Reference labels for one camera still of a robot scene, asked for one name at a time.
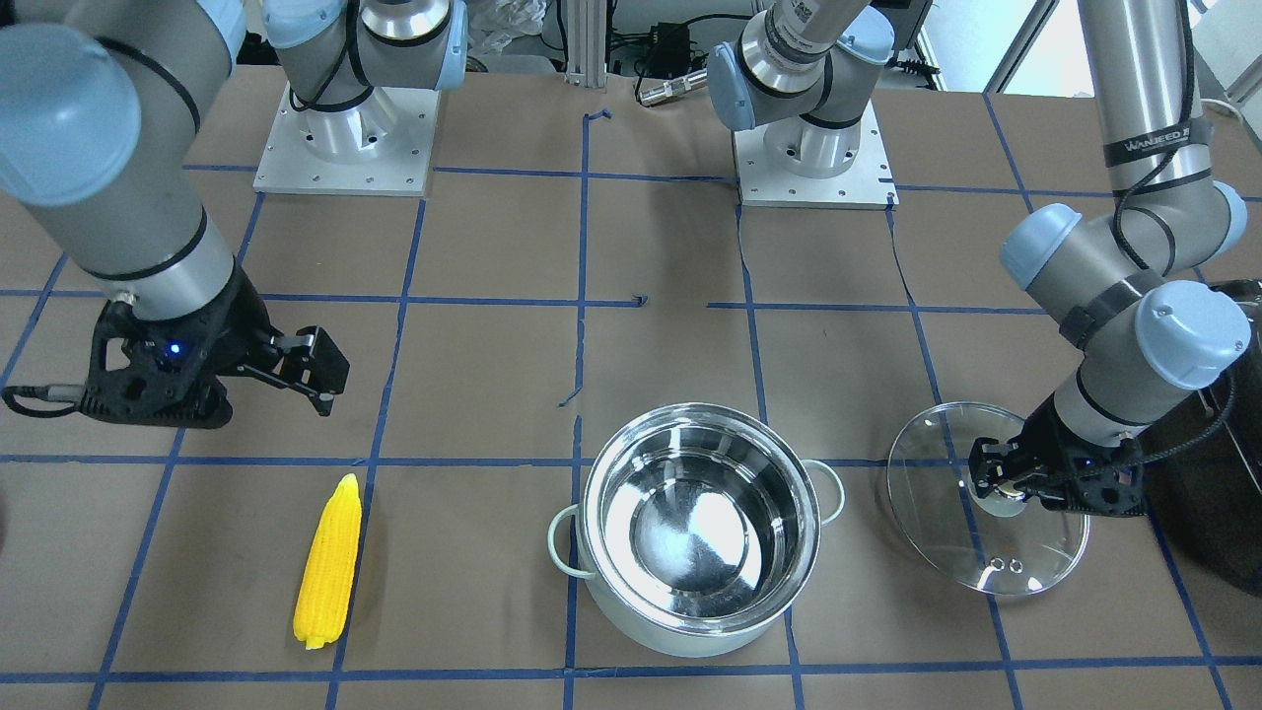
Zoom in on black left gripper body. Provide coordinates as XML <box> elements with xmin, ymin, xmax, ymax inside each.
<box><xmin>1021</xmin><ymin>399</ymin><xmax>1148</xmax><ymax>518</ymax></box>

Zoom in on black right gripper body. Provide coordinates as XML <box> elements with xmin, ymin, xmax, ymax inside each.
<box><xmin>81</xmin><ymin>269</ymin><xmax>283</xmax><ymax>430</ymax></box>

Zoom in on glass pot lid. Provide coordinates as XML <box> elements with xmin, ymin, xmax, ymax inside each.
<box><xmin>883</xmin><ymin>401</ymin><xmax>1090</xmax><ymax>597</ymax></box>

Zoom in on yellow corn cob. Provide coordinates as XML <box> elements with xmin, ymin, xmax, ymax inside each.
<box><xmin>292</xmin><ymin>473</ymin><xmax>363</xmax><ymax>649</ymax></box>

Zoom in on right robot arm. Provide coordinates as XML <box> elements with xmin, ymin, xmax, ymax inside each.
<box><xmin>1</xmin><ymin>1</ymin><xmax>468</xmax><ymax>430</ymax></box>

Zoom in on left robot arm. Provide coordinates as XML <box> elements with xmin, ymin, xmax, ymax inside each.
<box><xmin>705</xmin><ymin>1</ymin><xmax>1252</xmax><ymax>517</ymax></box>

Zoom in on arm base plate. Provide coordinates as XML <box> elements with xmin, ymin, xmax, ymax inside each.
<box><xmin>732</xmin><ymin>103</ymin><xmax>900</xmax><ymax>211</ymax></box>
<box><xmin>252</xmin><ymin>87</ymin><xmax>444</xmax><ymax>197</ymax></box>

